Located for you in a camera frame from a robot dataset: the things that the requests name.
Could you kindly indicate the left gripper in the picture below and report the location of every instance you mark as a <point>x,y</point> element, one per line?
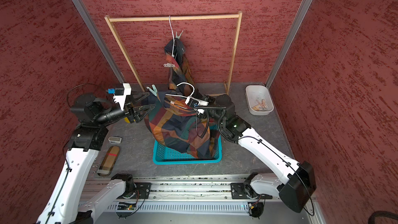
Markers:
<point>134,113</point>

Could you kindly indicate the green clothespin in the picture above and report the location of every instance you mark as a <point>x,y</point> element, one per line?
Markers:
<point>153,90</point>

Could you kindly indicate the plaid shirt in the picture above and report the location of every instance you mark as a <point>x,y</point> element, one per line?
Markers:
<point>181,72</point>
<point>174,125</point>

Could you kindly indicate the white wire hanger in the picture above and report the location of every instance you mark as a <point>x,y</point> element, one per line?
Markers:
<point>173,38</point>
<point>184,90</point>

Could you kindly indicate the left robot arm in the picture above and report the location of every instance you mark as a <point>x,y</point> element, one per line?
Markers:
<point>94,115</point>

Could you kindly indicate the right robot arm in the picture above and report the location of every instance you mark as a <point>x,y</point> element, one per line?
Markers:
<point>294,183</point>

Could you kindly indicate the grey clothespin on left hanger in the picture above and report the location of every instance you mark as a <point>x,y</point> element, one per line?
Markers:
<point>178,36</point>

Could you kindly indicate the clothespins in tray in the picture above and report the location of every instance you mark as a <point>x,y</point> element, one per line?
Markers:
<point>261,106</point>

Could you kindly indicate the small white box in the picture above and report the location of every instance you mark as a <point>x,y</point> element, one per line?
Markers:
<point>115,140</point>

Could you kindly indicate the white clothespin on left shirt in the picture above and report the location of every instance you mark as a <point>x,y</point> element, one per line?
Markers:
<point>170,65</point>

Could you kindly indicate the teal plastic basket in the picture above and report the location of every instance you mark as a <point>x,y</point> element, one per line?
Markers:
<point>166,156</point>

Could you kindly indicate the wooden clothes rack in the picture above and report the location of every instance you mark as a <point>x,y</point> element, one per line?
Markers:
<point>111,21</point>

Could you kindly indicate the white plastic tray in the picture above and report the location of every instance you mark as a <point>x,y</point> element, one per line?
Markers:
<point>260,92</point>

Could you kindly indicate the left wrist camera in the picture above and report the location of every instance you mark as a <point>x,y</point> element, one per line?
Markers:
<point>120,93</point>

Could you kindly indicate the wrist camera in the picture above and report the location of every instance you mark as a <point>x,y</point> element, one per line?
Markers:
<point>120,93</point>
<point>195,103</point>

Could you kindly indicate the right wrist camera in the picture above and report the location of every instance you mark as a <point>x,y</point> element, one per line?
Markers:
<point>195,103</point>

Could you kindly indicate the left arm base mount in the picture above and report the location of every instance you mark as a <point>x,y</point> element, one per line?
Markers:
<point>141,191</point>

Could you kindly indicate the aluminium rail frame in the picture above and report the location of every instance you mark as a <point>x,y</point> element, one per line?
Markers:
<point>190,194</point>

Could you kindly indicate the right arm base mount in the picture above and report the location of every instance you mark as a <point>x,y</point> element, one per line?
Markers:
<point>242,191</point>

